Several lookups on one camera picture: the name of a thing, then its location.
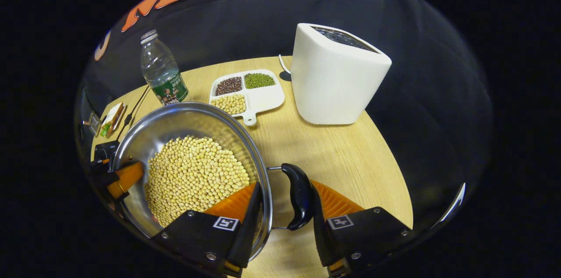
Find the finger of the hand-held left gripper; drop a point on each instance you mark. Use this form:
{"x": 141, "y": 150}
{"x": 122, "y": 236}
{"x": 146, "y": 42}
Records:
{"x": 127, "y": 177}

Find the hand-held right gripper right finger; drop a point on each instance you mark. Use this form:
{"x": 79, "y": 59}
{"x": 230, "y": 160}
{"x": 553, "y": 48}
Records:
{"x": 368, "y": 234}

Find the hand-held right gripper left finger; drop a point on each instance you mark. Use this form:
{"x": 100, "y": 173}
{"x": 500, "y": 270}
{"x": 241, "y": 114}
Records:
{"x": 206, "y": 236}

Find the black induction cooktop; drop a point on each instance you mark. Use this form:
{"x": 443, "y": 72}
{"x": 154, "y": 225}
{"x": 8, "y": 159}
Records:
{"x": 105, "y": 150}

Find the sandwich with lettuce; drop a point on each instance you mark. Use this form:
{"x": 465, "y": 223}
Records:
{"x": 111, "y": 119}

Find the pile of yellow soybeans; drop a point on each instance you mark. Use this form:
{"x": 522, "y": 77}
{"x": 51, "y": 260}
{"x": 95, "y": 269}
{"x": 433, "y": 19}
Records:
{"x": 193, "y": 177}

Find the clear plastic water bottle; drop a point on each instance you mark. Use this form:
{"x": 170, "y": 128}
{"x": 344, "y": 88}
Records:
{"x": 162, "y": 72}

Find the small soybean portion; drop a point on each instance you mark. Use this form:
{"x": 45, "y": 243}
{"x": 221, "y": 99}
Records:
{"x": 229, "y": 104}

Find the pile of dark red beans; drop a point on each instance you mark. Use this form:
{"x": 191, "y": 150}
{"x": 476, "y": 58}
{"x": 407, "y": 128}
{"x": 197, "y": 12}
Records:
{"x": 229, "y": 85}

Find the white divided dish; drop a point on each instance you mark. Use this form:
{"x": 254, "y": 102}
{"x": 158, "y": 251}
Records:
{"x": 265, "y": 98}

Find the white box-shaped appliance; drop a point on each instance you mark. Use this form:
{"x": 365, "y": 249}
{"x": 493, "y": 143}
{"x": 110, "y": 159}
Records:
{"x": 333, "y": 80}

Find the pile of green mung beans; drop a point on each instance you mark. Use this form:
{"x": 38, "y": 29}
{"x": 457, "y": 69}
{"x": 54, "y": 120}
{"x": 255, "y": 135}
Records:
{"x": 259, "y": 80}

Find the black backdrop cloth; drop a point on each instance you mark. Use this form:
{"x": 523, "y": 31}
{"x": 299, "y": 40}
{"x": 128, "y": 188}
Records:
{"x": 307, "y": 1}

